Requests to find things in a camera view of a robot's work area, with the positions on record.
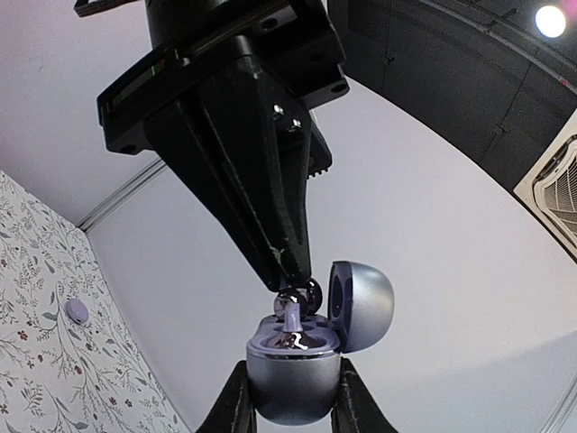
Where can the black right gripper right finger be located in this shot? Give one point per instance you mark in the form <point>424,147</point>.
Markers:
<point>355,410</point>

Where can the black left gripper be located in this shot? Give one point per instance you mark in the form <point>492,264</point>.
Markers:
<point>242,148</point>

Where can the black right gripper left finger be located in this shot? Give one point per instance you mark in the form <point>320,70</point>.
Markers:
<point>233,411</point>

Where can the silver lilac earbud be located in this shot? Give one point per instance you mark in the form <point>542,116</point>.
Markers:
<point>309,298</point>
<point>292,334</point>

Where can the floral patterned table mat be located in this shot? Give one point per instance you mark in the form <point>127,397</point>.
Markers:
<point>56,375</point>

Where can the ceiling air conditioner vent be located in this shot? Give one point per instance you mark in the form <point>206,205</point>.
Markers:
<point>548,191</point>

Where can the round ceiling light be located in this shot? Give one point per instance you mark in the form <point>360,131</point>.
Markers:
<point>550,21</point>

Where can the right aluminium frame post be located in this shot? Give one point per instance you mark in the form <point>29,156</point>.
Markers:
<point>122,194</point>

